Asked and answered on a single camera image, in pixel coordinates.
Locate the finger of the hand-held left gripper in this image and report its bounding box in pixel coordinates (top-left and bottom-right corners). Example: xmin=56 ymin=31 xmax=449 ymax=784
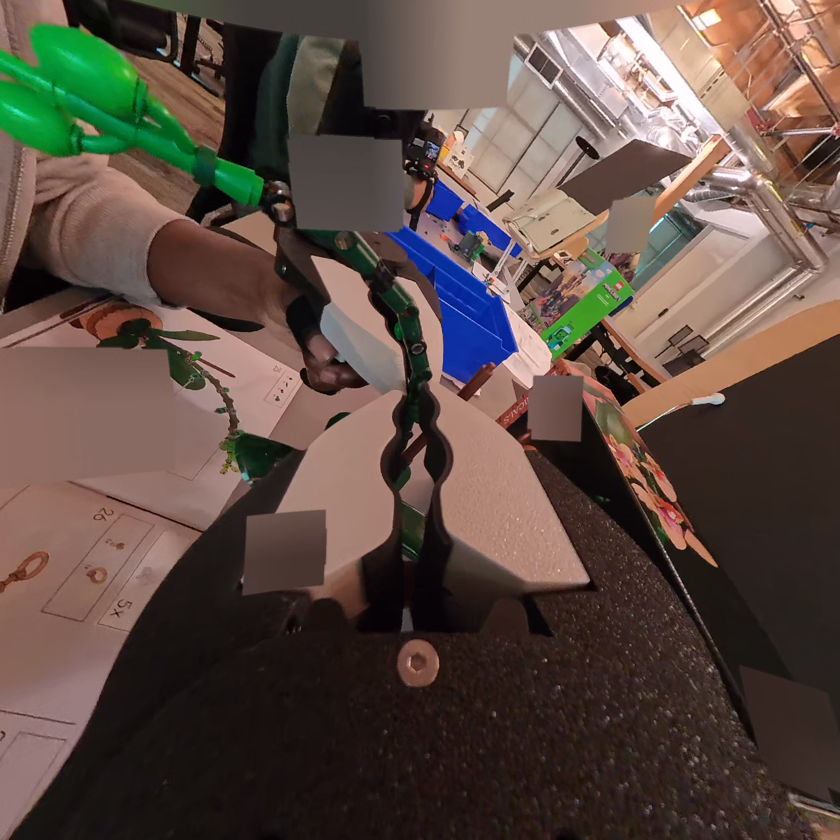
xmin=308 ymin=255 xmax=411 ymax=396
xmin=354 ymin=233 xmax=445 ymax=345

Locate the tilted black board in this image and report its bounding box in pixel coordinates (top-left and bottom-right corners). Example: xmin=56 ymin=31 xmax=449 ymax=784
xmin=558 ymin=138 xmax=694 ymax=214

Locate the black action camera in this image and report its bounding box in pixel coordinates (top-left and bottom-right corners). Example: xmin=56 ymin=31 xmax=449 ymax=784
xmin=403 ymin=128 xmax=442 ymax=181

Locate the white paper sheet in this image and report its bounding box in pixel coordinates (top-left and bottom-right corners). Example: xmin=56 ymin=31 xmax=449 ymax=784
xmin=508 ymin=308 xmax=553 ymax=395

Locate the green toy set box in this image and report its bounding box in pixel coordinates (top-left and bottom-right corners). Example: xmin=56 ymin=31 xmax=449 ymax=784
xmin=525 ymin=249 xmax=636 ymax=358

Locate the small blue bin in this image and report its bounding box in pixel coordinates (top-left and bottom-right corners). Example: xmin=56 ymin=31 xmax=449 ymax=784
xmin=427 ymin=177 xmax=526 ymax=260

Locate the person's left forearm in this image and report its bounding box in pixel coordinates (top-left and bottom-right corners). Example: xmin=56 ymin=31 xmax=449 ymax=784
xmin=0 ymin=147 xmax=181 ymax=309

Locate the instruction booklet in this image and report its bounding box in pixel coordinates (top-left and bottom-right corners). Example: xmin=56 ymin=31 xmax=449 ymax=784
xmin=0 ymin=292 xmax=309 ymax=775

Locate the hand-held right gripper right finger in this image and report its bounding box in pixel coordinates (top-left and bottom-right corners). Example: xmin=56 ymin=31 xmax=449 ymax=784
xmin=423 ymin=394 xmax=591 ymax=632

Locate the dark green garment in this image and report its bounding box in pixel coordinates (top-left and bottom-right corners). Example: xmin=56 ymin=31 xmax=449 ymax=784
xmin=252 ymin=33 xmax=365 ymax=221

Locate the wooden table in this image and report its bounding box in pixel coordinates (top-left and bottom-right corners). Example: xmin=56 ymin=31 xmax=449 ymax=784
xmin=594 ymin=322 xmax=670 ymax=388

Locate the brown brick rod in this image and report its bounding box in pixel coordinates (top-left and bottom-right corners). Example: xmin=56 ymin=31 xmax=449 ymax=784
xmin=394 ymin=364 xmax=496 ymax=473

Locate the silver ventilation duct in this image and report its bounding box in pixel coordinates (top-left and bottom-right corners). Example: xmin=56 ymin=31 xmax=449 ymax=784
xmin=705 ymin=125 xmax=831 ymax=316

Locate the green brick plant stem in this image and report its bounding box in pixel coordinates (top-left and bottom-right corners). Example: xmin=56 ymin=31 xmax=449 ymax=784
xmin=0 ymin=23 xmax=437 ymax=460

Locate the black floor lamp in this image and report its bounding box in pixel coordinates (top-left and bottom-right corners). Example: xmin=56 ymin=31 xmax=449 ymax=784
xmin=575 ymin=136 xmax=600 ymax=198

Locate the pale green chair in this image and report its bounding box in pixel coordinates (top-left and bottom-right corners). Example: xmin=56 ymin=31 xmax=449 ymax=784
xmin=505 ymin=189 xmax=611 ymax=260

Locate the person's left hand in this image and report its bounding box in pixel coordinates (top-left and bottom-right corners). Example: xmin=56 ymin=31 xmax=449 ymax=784
xmin=147 ymin=218 xmax=370 ymax=396

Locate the orchid brick set box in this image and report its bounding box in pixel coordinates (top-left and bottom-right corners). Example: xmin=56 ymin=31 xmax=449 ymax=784
xmin=495 ymin=375 xmax=752 ymax=729

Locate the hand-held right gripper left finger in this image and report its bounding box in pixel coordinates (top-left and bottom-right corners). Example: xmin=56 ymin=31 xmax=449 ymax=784
xmin=243 ymin=390 xmax=404 ymax=622

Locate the blue plastic bin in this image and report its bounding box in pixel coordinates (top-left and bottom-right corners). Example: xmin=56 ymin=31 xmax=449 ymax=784
xmin=387 ymin=226 xmax=519 ymax=382

